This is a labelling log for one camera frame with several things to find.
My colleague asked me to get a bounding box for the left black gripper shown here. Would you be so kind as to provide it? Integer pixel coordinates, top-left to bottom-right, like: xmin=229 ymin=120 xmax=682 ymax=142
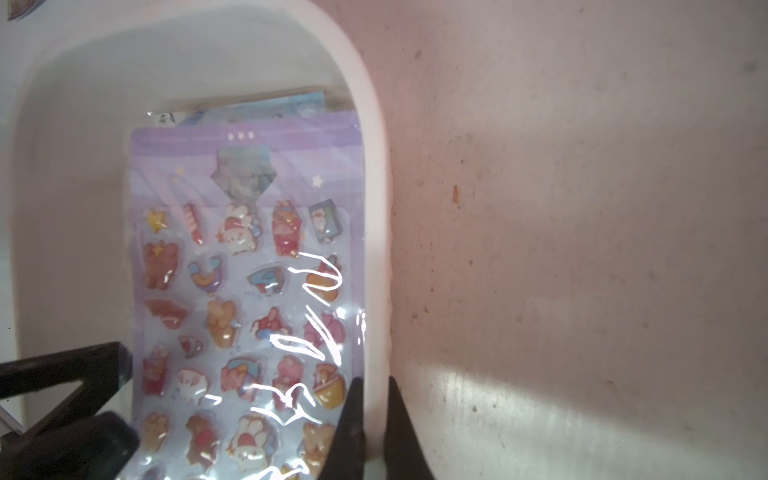
xmin=1 ymin=342 xmax=140 ymax=479

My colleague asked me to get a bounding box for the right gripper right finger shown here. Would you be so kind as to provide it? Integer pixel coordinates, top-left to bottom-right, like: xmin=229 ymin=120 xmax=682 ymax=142
xmin=384 ymin=376 xmax=435 ymax=480

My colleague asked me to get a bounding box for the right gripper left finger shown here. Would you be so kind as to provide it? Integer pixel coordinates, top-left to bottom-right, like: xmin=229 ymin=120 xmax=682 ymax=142
xmin=318 ymin=378 xmax=366 ymax=480

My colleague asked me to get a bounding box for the lilac puffy sticker sheet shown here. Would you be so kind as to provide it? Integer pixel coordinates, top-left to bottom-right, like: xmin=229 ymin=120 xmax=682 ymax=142
xmin=123 ymin=111 xmax=365 ymax=479

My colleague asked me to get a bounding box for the white plastic storage tray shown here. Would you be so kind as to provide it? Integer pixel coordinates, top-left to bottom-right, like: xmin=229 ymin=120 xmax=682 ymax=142
xmin=1 ymin=1 xmax=391 ymax=479

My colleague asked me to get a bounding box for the blue penguin sticker sheet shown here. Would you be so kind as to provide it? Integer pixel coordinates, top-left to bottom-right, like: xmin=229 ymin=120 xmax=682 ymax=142
xmin=148 ymin=91 xmax=326 ymax=127

